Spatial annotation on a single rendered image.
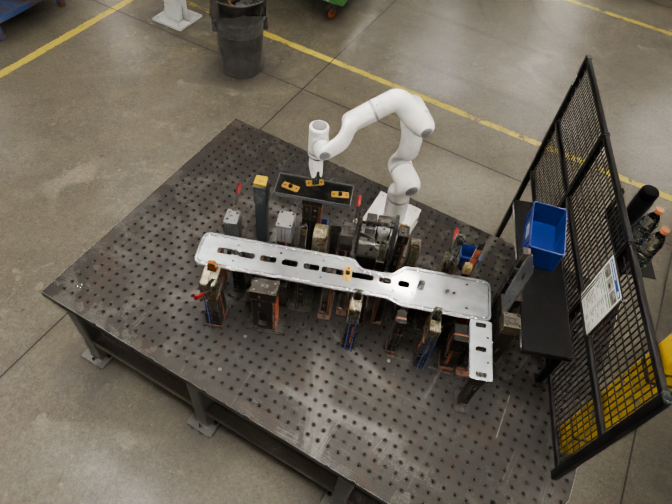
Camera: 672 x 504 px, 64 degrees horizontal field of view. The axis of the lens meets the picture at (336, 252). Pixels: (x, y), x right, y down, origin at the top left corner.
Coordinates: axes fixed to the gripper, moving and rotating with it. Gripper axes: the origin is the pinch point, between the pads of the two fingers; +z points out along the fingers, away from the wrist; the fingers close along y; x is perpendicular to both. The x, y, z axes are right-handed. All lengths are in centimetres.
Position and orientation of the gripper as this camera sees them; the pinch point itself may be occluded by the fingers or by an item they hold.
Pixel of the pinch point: (315, 179)
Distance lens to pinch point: 253.3
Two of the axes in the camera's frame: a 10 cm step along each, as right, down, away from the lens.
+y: 1.8, 7.9, -5.8
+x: 9.8, -0.9, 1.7
